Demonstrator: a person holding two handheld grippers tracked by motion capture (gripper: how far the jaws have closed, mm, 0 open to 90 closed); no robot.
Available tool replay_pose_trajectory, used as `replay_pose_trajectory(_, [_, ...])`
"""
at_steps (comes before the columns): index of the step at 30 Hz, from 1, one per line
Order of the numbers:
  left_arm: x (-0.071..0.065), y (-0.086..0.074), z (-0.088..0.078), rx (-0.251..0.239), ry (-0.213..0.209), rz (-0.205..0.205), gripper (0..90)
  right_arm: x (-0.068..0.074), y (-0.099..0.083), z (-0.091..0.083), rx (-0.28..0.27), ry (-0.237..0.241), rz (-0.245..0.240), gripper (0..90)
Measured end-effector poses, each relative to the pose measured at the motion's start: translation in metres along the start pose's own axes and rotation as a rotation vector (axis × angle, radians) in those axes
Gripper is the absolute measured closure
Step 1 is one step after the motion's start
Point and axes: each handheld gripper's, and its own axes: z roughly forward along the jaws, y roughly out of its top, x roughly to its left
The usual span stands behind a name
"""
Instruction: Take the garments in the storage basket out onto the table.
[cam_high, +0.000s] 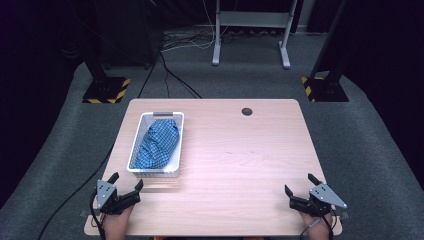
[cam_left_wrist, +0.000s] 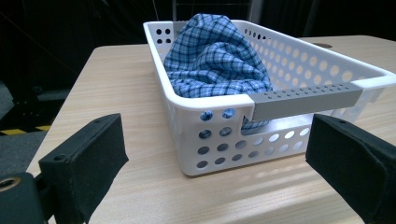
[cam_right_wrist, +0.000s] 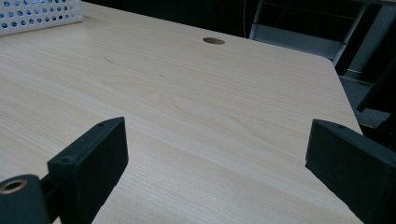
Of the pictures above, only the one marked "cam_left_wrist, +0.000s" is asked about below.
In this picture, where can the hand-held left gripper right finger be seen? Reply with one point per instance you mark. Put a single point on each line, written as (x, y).
(355, 161)

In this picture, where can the yellow black floor tape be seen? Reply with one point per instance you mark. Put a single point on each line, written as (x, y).
(25, 130)

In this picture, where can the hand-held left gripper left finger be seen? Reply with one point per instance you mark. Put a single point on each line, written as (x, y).
(84, 161)

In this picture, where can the blue plaid cloth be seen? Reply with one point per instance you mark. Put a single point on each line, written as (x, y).
(214, 62)

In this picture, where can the white perforated plastic basket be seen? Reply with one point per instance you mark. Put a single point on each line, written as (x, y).
(218, 146)

